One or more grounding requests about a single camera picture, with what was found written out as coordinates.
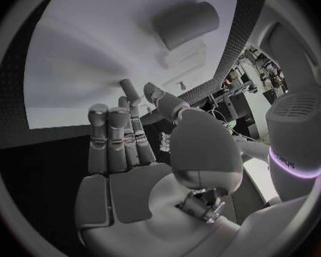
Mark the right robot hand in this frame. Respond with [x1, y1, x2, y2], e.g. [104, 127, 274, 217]
[73, 82, 244, 257]

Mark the white task board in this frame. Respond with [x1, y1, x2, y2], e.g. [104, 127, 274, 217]
[23, 0, 240, 130]

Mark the cluttered workshop desk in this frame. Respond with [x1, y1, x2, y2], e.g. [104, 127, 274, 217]
[210, 46, 290, 138]

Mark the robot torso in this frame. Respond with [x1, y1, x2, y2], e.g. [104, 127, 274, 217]
[265, 91, 321, 203]

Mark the large grey cylinder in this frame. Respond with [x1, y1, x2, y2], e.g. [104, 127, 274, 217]
[151, 1, 220, 51]

